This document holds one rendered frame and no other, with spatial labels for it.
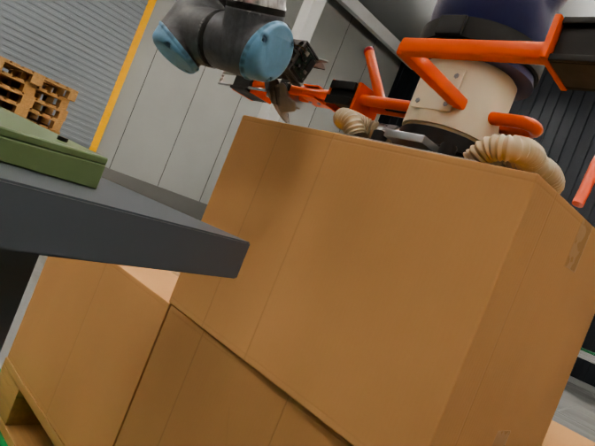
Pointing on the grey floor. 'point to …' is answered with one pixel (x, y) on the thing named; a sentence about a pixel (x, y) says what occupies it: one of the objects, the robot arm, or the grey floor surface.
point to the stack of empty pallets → (25, 85)
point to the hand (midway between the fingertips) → (304, 96)
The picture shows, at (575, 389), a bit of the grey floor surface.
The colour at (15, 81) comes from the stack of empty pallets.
